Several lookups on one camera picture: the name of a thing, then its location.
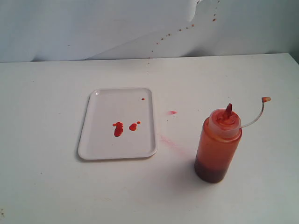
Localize ketchup squeeze bottle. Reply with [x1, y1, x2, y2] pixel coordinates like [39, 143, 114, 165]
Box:
[194, 97, 271, 183]

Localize red ketchup blob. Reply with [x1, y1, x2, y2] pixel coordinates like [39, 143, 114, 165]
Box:
[129, 121, 141, 131]
[113, 122, 123, 137]

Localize white rectangular plastic tray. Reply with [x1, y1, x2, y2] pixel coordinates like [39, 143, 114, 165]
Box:
[78, 88, 157, 161]

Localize white backdrop paper sheet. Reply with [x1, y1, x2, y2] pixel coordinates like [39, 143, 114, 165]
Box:
[0, 0, 299, 62]

